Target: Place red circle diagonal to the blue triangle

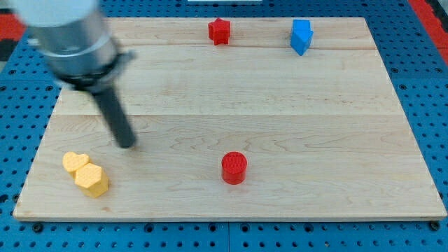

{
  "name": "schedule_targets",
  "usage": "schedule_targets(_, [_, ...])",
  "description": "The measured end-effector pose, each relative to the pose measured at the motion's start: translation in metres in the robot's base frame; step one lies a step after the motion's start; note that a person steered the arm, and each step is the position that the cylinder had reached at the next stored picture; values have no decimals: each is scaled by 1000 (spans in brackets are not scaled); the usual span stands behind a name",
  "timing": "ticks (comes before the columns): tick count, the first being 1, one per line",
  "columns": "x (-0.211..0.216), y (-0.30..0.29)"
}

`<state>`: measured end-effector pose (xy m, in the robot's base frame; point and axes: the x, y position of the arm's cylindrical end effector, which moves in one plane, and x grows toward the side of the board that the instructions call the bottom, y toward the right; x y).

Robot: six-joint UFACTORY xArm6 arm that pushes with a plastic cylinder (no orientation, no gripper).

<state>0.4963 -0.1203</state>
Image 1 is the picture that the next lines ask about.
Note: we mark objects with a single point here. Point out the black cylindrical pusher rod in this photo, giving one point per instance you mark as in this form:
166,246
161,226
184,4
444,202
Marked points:
109,104

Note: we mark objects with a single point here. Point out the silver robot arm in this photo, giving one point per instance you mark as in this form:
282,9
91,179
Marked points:
81,52

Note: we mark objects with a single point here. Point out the yellow heart block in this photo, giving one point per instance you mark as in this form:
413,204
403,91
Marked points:
72,162

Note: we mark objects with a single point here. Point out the yellow hexagon block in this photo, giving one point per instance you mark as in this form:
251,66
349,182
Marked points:
92,180

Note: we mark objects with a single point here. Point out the red star block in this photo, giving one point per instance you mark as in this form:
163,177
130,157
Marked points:
219,31

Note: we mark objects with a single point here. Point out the light wooden board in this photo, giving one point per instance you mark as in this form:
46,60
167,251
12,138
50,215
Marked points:
324,134

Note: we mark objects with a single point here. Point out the red cylinder block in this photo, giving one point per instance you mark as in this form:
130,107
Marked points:
234,165

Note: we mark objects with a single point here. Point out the blue arrow-shaped block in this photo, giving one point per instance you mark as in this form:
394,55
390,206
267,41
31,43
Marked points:
301,36

